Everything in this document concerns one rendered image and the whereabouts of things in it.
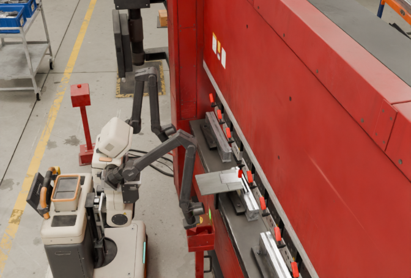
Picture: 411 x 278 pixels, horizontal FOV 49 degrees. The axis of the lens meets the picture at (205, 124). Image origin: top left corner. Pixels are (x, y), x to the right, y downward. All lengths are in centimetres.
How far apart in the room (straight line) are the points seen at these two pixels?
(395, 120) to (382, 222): 33
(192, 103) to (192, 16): 70
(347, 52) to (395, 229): 53
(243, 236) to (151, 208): 153
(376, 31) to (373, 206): 58
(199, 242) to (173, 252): 92
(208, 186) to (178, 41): 104
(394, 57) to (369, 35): 16
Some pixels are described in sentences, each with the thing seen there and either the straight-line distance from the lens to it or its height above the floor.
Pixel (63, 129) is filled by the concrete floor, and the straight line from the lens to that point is 513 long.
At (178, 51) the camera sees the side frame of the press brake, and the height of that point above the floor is 148.
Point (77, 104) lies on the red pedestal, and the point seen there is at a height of 71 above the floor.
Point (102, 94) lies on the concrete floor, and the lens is 563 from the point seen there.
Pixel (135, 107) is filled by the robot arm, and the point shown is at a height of 138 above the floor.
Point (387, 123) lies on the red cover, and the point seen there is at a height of 225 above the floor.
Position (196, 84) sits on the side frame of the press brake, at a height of 120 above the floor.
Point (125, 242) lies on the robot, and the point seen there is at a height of 28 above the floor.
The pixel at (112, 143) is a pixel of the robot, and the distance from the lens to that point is 260.
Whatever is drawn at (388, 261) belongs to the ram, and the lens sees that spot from 143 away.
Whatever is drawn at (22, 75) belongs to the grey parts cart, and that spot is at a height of 37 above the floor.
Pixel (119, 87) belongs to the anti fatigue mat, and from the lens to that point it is 571.
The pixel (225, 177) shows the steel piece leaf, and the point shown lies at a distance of 284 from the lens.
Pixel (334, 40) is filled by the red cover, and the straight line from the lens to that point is 152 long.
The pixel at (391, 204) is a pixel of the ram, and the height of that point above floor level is 203.
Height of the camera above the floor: 292
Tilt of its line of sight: 36 degrees down
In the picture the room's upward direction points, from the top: 1 degrees clockwise
